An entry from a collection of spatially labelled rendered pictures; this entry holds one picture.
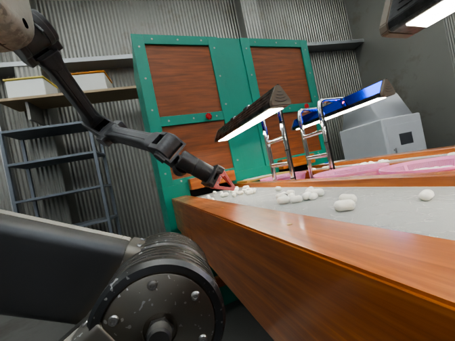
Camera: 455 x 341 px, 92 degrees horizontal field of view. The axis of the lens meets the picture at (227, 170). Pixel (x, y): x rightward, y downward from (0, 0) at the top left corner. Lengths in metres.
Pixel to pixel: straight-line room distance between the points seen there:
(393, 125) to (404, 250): 3.59
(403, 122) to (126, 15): 4.46
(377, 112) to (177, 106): 3.00
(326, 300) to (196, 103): 1.39
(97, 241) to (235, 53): 1.63
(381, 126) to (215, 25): 3.13
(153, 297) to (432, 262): 0.23
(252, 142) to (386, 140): 2.43
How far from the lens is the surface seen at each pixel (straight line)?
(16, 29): 0.49
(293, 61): 2.05
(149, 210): 3.71
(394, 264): 0.23
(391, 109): 4.04
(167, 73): 1.57
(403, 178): 0.66
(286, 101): 0.80
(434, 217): 0.43
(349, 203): 0.48
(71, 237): 0.31
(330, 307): 0.27
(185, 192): 1.40
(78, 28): 4.57
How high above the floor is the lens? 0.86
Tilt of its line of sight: level
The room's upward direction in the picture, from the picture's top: 12 degrees counter-clockwise
